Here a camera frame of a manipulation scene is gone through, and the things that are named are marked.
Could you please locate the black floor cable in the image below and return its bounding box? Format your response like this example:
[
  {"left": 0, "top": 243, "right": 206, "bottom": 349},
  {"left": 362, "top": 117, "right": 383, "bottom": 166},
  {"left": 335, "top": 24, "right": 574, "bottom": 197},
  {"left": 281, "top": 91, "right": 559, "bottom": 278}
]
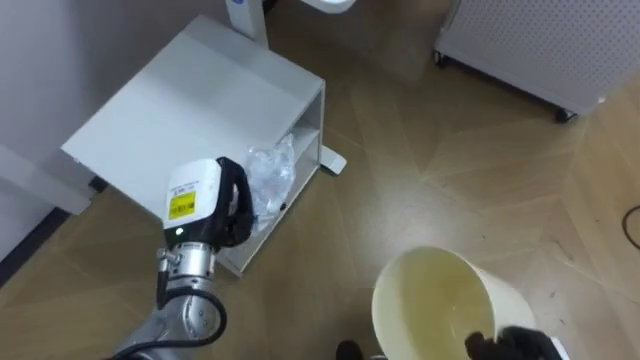
[{"left": 621, "top": 203, "right": 640, "bottom": 251}]

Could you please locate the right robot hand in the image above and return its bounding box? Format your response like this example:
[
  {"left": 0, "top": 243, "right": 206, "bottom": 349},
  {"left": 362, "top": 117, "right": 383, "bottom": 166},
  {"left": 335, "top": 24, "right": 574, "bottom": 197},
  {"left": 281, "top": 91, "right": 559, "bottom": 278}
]
[{"left": 464, "top": 325, "right": 571, "bottom": 360}]

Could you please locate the cream plastic bucket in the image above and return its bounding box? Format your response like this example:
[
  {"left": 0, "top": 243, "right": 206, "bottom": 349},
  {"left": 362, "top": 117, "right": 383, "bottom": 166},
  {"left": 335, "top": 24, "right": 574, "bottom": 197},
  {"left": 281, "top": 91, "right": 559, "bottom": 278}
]
[{"left": 371, "top": 245, "right": 537, "bottom": 360}]

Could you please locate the white open cabinet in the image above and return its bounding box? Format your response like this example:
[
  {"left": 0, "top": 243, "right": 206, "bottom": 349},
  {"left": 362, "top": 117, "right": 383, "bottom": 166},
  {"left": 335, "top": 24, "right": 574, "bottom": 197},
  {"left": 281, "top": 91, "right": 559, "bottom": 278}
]
[{"left": 60, "top": 14, "right": 327, "bottom": 278}]

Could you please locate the white perforated panel cart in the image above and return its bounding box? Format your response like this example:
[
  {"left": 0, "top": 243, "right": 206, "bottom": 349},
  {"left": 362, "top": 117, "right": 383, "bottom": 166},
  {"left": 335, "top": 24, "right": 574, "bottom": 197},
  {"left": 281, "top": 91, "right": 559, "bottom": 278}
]
[{"left": 433, "top": 0, "right": 640, "bottom": 124}]

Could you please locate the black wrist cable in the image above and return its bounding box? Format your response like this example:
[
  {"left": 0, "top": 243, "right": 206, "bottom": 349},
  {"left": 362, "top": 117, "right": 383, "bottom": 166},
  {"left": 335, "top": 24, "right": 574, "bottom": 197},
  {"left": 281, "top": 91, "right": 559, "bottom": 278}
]
[{"left": 107, "top": 257, "right": 229, "bottom": 360}]

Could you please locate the clear plastic bag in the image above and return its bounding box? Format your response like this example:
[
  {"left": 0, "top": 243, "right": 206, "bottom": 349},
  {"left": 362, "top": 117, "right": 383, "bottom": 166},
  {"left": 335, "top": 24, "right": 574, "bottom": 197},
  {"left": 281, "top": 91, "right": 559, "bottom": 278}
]
[{"left": 244, "top": 132, "right": 297, "bottom": 236}]

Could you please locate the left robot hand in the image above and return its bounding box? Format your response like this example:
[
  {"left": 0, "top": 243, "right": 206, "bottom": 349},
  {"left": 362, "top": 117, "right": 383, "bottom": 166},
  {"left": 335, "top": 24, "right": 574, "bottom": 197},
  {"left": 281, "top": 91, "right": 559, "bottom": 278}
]
[{"left": 162, "top": 156, "right": 255, "bottom": 251}]

